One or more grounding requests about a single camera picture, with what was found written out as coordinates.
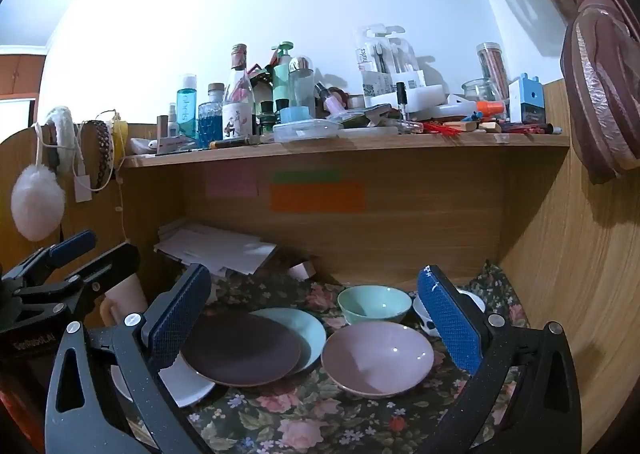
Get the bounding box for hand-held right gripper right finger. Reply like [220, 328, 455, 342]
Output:
[417, 264, 581, 454]

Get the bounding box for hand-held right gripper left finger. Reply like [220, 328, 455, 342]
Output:
[45, 263, 213, 454]

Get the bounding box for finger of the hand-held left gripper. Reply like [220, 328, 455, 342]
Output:
[19, 242, 141, 319]
[0, 230, 97, 285]

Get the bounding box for white black-spotted bowl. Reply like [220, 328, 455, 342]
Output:
[413, 290, 487, 337]

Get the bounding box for dark brown plate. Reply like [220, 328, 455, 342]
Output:
[180, 310, 302, 387]

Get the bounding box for white plate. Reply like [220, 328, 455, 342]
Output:
[111, 356, 216, 409]

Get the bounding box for teal bowl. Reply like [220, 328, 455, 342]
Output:
[337, 285, 413, 326]

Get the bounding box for pink plate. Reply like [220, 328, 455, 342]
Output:
[321, 322, 435, 399]

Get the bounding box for light teal plate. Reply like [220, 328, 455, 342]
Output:
[248, 307, 327, 376]

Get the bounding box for person's left forearm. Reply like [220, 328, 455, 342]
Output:
[0, 359, 48, 440]

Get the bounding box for pale pink cup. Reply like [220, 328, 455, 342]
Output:
[100, 274, 149, 327]

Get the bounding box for white fluffy earmuffs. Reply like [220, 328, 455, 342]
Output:
[11, 106, 76, 242]

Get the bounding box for stack of white papers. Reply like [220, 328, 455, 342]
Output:
[153, 220, 278, 279]

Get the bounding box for patterned headband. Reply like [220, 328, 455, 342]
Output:
[80, 120, 117, 192]

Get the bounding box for yellow headband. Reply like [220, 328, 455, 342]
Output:
[111, 110, 130, 167]

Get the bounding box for pink sticky note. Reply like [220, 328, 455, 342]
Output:
[206, 168, 259, 199]

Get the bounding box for dark floral tablecloth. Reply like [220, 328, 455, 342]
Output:
[125, 261, 531, 454]

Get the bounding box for black makeup pencil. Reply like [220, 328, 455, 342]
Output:
[210, 135, 261, 149]

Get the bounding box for blue liquid glass jar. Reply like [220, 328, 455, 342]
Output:
[198, 82, 225, 149]

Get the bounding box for clear bottle teal liquid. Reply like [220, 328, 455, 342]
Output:
[176, 74, 198, 141]

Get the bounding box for orange sticky note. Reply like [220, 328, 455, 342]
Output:
[270, 182, 366, 213]

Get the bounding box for brown wooden cabinet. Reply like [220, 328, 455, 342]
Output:
[0, 46, 47, 99]

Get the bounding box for green sticky note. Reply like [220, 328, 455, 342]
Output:
[273, 170, 342, 183]

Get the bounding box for glass bottle red cap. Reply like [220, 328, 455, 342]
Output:
[222, 44, 256, 141]

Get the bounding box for dark glass bottle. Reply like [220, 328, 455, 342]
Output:
[258, 101, 277, 135]

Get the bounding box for clear plastic container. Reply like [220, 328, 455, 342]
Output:
[272, 119, 340, 143]

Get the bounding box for white organizer tray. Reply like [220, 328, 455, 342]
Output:
[364, 84, 447, 110]

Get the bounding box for blue pencil sharpener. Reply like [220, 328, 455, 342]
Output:
[509, 74, 546, 125]

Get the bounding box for green pump bottle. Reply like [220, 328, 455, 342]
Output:
[271, 41, 295, 115]

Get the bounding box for clear pencil tube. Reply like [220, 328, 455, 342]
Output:
[476, 42, 511, 99]

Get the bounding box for clear bottle silver cap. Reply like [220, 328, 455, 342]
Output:
[287, 55, 317, 121]

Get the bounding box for cotton swab package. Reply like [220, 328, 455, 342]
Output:
[354, 25, 396, 109]

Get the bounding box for white charger cable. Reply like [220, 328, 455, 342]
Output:
[34, 108, 123, 205]

